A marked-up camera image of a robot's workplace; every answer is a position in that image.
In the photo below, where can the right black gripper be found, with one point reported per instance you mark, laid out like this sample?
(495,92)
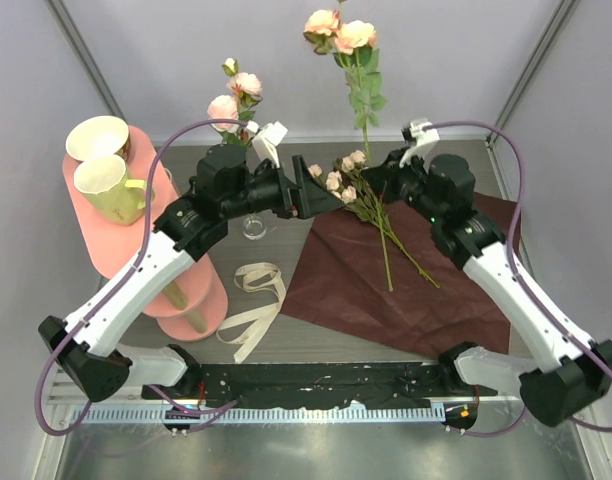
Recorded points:
(387,174)

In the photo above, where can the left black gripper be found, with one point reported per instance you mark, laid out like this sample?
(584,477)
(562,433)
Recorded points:
(304,199)

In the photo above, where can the pink flower bouquet red wrap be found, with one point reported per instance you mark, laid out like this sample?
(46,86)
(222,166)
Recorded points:
(345,181)

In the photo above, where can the cream ribbon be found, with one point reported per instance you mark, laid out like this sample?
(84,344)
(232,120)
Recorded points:
(254,278)

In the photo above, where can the dark red wrapping paper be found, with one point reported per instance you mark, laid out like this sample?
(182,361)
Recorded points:
(408,296)

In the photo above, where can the pink flower stem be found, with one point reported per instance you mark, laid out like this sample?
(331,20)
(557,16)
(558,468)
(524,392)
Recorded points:
(245,94)

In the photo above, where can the peach rose stem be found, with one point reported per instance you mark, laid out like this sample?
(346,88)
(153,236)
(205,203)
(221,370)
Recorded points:
(353,45)

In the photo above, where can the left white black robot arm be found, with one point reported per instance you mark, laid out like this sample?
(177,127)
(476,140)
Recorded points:
(86,343)

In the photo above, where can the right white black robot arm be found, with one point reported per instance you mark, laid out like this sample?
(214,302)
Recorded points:
(569,370)

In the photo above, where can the clear glass vase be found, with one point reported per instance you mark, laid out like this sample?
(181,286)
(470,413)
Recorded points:
(253,227)

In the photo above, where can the pink tiered shelf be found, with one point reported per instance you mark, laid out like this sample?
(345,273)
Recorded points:
(111,246)

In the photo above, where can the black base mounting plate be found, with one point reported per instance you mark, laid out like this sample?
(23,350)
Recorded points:
(376,385)

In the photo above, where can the yellow green mug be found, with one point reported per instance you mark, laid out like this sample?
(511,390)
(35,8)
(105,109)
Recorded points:
(106,183)

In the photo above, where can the white bowl mug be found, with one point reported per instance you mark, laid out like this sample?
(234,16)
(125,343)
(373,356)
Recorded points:
(99,136)

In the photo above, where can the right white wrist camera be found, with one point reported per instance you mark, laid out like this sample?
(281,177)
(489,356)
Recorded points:
(421,137)

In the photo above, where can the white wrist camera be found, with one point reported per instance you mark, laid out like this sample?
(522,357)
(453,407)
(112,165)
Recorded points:
(265,140)
(421,137)

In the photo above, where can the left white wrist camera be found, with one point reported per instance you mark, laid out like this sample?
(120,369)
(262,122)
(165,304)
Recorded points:
(265,140)

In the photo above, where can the white slotted cable duct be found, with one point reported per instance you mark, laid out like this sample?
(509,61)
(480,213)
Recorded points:
(155,413)

